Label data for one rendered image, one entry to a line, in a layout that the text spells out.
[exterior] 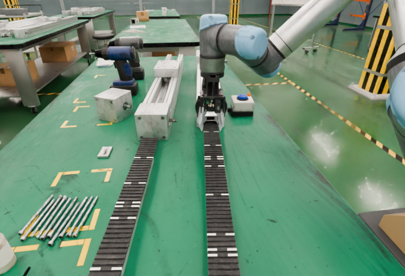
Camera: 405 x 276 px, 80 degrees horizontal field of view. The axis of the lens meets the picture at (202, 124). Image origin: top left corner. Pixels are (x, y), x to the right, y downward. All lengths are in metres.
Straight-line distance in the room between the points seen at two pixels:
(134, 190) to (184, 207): 0.12
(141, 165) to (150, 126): 0.17
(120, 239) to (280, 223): 0.32
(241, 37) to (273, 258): 0.47
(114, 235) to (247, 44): 0.48
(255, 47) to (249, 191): 0.34
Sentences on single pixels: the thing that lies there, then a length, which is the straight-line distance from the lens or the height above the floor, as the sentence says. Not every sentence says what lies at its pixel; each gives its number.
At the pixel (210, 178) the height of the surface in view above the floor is 0.81.
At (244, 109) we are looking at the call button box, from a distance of 0.95.
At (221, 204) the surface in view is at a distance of 0.54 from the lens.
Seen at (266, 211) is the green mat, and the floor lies 0.78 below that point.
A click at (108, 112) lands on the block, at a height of 0.82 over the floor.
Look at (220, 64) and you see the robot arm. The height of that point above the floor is 1.03.
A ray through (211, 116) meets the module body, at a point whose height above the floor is 0.82.
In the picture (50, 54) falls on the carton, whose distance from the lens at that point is 4.70.
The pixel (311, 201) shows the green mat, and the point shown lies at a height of 0.78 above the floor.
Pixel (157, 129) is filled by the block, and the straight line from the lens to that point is 0.79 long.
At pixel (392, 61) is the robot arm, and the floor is 1.11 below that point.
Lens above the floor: 1.20
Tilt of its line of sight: 28 degrees down
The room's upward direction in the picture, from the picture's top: straight up
